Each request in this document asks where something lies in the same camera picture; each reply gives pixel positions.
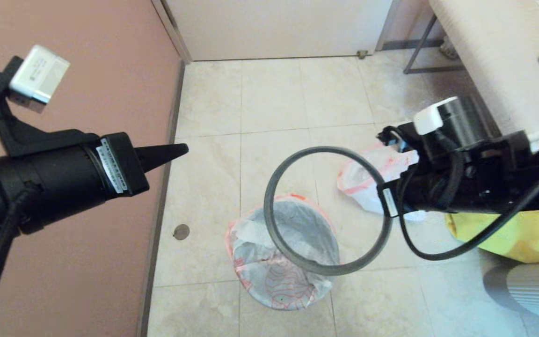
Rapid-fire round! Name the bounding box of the white red-printed plastic bag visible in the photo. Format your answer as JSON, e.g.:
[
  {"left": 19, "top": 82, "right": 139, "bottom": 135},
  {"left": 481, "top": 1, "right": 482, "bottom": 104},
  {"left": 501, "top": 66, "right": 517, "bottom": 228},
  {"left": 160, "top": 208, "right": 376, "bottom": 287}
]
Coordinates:
[{"left": 225, "top": 193, "right": 341, "bottom": 311}]

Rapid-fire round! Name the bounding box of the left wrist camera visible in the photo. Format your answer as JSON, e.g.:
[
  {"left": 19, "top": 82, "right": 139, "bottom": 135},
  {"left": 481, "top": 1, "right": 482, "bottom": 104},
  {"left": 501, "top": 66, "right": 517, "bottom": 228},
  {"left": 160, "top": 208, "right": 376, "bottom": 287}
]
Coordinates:
[{"left": 0, "top": 44, "right": 99, "bottom": 158}]

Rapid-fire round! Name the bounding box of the pink fabric partition panel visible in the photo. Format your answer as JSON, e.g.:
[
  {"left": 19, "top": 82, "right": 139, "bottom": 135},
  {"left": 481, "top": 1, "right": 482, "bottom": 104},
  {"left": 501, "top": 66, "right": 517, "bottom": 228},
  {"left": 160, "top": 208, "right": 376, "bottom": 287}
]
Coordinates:
[{"left": 0, "top": 0, "right": 186, "bottom": 337}]

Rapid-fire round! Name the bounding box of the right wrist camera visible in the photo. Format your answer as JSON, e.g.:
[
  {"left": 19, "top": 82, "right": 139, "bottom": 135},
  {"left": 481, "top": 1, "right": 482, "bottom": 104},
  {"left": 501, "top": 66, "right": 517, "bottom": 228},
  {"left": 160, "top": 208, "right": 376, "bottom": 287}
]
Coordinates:
[{"left": 412, "top": 96, "right": 491, "bottom": 150}]

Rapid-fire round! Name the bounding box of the grey bin rim ring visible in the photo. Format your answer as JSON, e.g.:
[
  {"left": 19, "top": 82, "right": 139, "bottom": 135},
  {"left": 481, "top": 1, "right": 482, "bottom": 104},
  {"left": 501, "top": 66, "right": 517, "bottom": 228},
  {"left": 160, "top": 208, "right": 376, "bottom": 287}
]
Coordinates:
[{"left": 264, "top": 147, "right": 393, "bottom": 277}]

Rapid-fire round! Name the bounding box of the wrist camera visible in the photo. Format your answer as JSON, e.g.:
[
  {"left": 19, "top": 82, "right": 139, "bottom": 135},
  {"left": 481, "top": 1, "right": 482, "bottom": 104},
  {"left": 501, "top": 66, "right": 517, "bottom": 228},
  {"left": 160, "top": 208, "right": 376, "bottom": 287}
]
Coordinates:
[
  {"left": 412, "top": 96, "right": 491, "bottom": 150},
  {"left": 0, "top": 44, "right": 99, "bottom": 158}
]

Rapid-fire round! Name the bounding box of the yellow fabric tote bag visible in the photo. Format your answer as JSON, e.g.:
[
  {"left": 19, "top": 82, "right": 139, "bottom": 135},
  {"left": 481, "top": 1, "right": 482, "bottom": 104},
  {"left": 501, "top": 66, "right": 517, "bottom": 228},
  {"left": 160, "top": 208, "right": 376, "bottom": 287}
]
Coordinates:
[{"left": 445, "top": 210, "right": 539, "bottom": 264}]

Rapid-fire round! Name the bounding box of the beige table with metal legs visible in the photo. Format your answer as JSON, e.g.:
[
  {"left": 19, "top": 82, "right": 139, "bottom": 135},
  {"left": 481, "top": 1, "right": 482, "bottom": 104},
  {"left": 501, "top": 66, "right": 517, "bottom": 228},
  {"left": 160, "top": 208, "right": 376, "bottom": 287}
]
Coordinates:
[{"left": 403, "top": 0, "right": 539, "bottom": 141}]

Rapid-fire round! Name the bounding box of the white door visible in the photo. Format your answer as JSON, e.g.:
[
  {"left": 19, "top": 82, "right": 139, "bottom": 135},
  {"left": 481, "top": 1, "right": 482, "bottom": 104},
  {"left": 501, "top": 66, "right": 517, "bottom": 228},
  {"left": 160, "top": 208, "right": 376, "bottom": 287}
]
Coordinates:
[{"left": 153, "top": 0, "right": 394, "bottom": 64}]

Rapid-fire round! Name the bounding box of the small white grey object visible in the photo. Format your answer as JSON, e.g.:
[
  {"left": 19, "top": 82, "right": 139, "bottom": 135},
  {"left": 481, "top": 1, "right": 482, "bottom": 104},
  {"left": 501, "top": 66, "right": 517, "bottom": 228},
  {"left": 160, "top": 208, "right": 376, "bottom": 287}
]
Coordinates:
[{"left": 439, "top": 37, "right": 459, "bottom": 61}]

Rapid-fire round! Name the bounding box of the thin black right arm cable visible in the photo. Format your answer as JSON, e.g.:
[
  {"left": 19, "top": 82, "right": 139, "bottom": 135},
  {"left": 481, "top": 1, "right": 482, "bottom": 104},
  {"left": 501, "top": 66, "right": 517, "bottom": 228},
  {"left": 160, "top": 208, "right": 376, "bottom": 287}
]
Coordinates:
[{"left": 397, "top": 126, "right": 539, "bottom": 262}]

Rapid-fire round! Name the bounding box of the red-printed trash bag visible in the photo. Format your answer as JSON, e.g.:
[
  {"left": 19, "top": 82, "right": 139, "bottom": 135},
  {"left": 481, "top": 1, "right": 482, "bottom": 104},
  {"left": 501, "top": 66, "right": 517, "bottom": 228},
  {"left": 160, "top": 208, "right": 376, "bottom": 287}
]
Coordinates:
[{"left": 337, "top": 142, "right": 427, "bottom": 223}]

